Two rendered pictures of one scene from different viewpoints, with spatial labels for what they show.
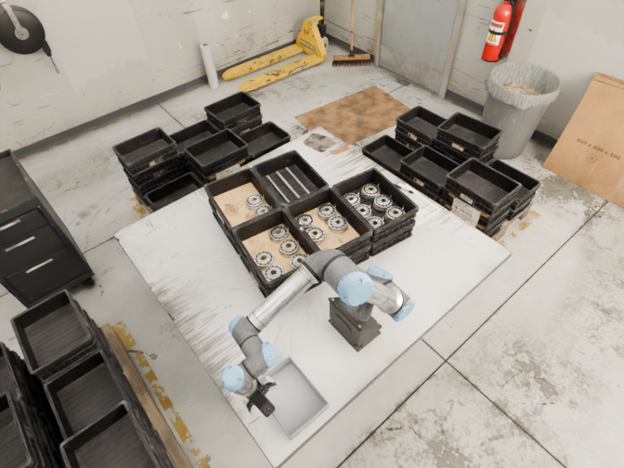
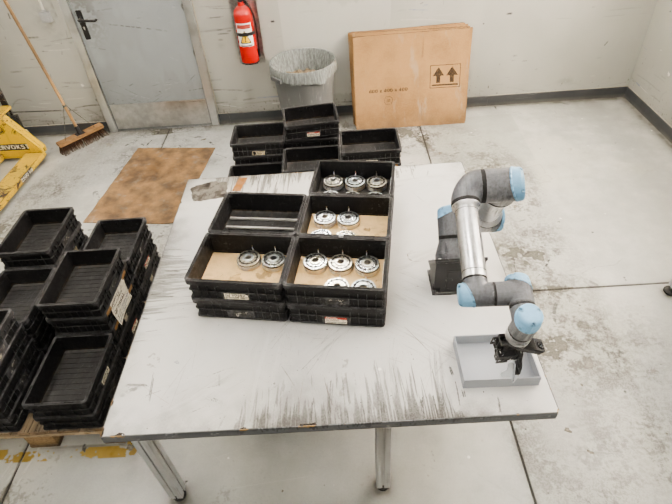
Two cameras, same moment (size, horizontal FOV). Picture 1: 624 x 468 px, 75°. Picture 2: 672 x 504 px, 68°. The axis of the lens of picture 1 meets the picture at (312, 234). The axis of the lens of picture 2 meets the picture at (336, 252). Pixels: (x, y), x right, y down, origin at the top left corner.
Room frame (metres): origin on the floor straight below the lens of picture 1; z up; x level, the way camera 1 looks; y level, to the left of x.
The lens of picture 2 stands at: (0.37, 1.32, 2.31)
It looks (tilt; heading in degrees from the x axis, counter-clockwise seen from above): 42 degrees down; 309
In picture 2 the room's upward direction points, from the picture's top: 5 degrees counter-clockwise
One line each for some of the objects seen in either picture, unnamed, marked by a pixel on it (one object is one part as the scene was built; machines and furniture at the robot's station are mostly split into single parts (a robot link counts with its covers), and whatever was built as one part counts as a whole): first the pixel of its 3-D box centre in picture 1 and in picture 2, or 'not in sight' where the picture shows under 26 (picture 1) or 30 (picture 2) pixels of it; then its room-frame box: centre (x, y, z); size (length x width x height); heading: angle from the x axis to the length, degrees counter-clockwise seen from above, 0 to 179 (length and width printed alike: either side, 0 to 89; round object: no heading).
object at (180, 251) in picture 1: (306, 278); (330, 314); (1.48, 0.04, 0.35); 1.60 x 1.60 x 0.70; 38
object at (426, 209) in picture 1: (409, 202); not in sight; (1.74, -0.60, 0.70); 0.33 x 0.23 x 0.01; 38
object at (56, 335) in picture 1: (71, 347); not in sight; (1.08, 1.38, 0.37); 0.40 x 0.30 x 0.45; 38
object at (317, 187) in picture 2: (373, 204); (353, 187); (1.58, -0.34, 0.87); 0.40 x 0.30 x 0.11; 29
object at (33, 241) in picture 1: (25, 237); not in sight; (1.86, 1.92, 0.45); 0.60 x 0.45 x 0.90; 38
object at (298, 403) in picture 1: (290, 396); (494, 359); (0.62, 0.13, 0.73); 0.27 x 0.20 x 0.05; 37
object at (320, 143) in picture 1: (318, 141); (208, 190); (2.40, -0.08, 0.71); 0.22 x 0.19 x 0.01; 38
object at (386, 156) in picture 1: (389, 162); (258, 188); (2.67, -0.68, 0.26); 0.40 x 0.30 x 0.23; 38
